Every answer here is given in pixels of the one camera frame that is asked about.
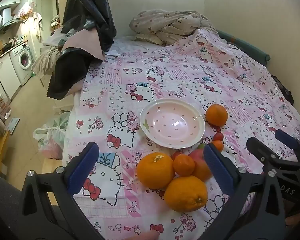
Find hanging light garment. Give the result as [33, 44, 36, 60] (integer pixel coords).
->
[31, 12, 43, 43]

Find crumpled beige printed quilt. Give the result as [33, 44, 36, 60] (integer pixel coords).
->
[129, 10, 219, 46]

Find pink zigzag-edged cloth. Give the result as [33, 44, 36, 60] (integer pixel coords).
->
[59, 29, 106, 62]

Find large bumpy-topped orange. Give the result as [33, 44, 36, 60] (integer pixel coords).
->
[136, 152, 176, 190]

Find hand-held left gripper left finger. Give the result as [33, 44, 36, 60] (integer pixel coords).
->
[22, 141, 103, 240]

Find medium orange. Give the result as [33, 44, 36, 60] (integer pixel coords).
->
[205, 104, 229, 127]

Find dark cloth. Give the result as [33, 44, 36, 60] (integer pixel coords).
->
[272, 75, 295, 105]

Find white kitchen cabinets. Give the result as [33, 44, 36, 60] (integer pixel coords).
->
[0, 54, 22, 100]

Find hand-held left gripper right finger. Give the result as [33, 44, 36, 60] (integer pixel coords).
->
[202, 142, 287, 240]

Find black plastic sheet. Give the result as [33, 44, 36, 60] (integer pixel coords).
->
[61, 0, 117, 55]

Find person's left hand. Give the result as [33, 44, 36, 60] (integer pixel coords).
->
[126, 230, 161, 240]

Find large navel orange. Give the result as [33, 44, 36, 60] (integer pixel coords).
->
[164, 176, 208, 212]

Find black zigzag-edged cloth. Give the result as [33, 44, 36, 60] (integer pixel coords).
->
[46, 51, 95, 100]

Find white paper sheet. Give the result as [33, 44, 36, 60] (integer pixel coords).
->
[104, 49, 121, 61]

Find wooden stool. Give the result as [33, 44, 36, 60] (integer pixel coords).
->
[0, 130, 11, 175]

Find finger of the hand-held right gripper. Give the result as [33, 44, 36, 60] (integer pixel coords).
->
[274, 129, 300, 159]
[246, 137, 300, 173]

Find white washing machine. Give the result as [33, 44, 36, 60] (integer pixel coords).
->
[9, 42, 33, 85]

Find white floor scale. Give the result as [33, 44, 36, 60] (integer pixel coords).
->
[5, 117, 20, 134]

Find white plastic bag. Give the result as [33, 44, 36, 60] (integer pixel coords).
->
[33, 111, 72, 159]

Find pink strawberry-print plate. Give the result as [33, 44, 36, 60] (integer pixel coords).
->
[139, 98, 205, 148]

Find white water heater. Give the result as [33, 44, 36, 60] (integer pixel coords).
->
[0, 7, 12, 27]

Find beige fringed cloth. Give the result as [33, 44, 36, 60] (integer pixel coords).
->
[31, 46, 63, 78]

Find pink cartoon-cat printed blanket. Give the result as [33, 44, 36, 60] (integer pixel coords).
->
[62, 27, 300, 240]

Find small mandarin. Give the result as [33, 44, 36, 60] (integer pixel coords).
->
[211, 140, 224, 152]

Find red apple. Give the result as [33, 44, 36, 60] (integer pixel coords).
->
[189, 149, 213, 182]

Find pink hanging bag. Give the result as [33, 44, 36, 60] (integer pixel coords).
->
[17, 2, 35, 18]

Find teal bed frame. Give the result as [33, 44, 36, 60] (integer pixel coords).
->
[216, 29, 270, 67]

